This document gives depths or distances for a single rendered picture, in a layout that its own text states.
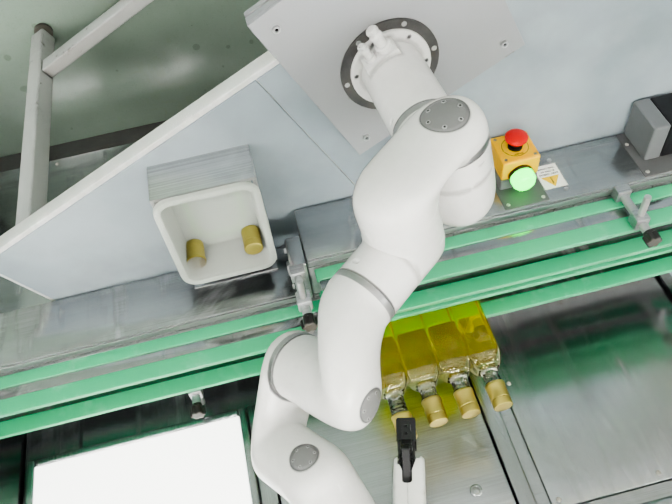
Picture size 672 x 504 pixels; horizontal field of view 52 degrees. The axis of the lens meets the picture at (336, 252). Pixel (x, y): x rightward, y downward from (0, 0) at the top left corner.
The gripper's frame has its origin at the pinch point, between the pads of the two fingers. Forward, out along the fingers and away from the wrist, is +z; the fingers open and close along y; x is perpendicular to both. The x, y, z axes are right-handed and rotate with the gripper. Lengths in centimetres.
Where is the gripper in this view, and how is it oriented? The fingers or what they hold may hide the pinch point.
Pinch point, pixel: (406, 434)
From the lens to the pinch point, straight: 120.0
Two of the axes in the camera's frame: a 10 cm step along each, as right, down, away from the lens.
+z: 0.3, -8.0, 6.0
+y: -1.1, -6.0, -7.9
